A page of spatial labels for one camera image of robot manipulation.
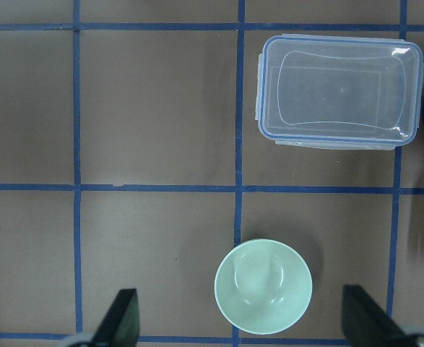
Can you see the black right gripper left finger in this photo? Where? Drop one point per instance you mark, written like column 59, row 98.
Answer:
column 120, row 325

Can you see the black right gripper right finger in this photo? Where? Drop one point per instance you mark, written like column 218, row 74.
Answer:
column 365, row 323

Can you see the light green bowl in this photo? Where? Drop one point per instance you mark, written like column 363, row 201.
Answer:
column 263, row 286

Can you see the clear plastic lidded container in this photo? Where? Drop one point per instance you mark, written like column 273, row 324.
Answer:
column 339, row 93

